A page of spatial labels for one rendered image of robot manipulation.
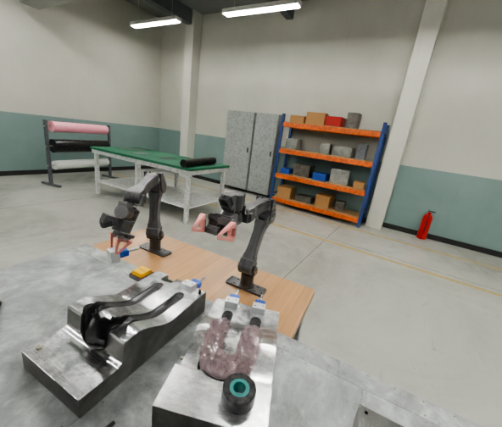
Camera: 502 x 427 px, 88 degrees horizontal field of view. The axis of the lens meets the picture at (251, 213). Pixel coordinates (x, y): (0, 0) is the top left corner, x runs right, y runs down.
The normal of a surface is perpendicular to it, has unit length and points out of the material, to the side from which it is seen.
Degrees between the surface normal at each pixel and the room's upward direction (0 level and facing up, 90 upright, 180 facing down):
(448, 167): 90
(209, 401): 0
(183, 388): 0
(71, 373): 0
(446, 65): 90
